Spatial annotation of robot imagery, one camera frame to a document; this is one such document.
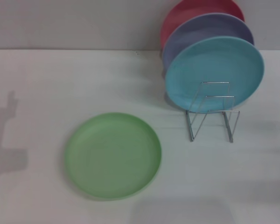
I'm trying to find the green round plate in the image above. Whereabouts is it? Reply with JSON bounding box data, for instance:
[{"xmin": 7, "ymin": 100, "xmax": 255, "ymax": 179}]
[{"xmin": 65, "ymin": 112, "xmax": 162, "ymax": 201}]

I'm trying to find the light blue round plate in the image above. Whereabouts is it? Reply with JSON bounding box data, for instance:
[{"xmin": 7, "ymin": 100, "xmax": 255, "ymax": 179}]
[{"xmin": 165, "ymin": 36, "xmax": 265, "ymax": 111}]

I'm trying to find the purple round plate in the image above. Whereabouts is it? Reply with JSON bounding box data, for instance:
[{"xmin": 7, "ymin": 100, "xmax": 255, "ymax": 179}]
[{"xmin": 161, "ymin": 13, "xmax": 255, "ymax": 70}]

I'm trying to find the red round plate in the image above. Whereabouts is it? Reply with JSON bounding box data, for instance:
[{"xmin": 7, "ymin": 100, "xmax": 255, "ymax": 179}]
[{"xmin": 160, "ymin": 0, "xmax": 245, "ymax": 50}]

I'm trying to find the chrome wire plate rack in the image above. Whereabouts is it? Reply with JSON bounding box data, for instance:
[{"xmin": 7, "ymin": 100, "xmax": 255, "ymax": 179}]
[{"xmin": 186, "ymin": 81, "xmax": 240, "ymax": 143}]

